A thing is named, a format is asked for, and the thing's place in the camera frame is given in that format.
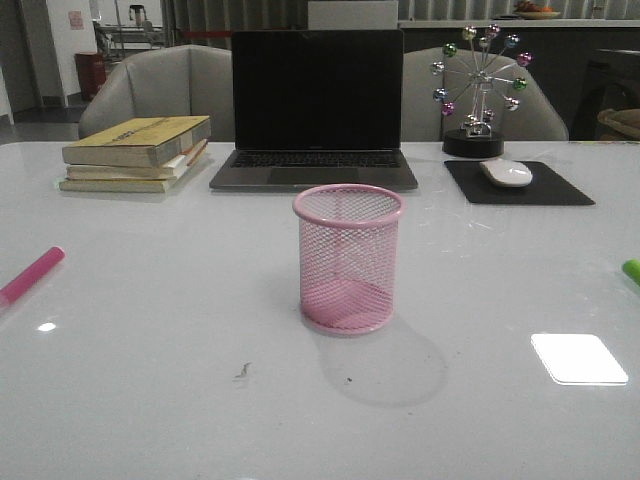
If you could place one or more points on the middle book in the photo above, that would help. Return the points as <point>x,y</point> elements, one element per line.
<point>172,169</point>

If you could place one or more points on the right grey armchair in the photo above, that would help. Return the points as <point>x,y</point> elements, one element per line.
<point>534,120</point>

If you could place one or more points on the bottom book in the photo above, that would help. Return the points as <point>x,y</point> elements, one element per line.
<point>122,186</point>

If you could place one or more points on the ferris wheel desk ornament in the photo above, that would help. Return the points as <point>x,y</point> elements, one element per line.
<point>476,137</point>

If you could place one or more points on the pink mesh pen holder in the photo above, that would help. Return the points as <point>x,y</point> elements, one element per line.
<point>347,255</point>

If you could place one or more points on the red bin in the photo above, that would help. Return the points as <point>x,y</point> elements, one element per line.
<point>91,73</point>

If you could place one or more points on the fruit bowl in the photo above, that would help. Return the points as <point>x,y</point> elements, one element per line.
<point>530,10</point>

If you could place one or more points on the green highlighter pen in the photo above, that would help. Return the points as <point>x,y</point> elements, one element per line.
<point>631,268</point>

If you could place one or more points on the pink highlighter pen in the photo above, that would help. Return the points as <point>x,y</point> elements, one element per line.
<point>17,287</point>

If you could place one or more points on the grey laptop computer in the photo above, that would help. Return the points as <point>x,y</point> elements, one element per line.
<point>315,107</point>

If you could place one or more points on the black mouse pad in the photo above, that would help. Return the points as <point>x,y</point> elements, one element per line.
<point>547,187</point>

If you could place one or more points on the top yellow book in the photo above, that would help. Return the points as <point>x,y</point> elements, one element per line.
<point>139,142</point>

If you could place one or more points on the left grey armchair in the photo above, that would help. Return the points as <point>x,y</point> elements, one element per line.
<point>175,81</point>

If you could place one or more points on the white computer mouse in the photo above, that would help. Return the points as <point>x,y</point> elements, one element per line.
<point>506,173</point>

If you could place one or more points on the grey armchair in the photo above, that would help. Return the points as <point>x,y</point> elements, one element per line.
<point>534,120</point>
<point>175,81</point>

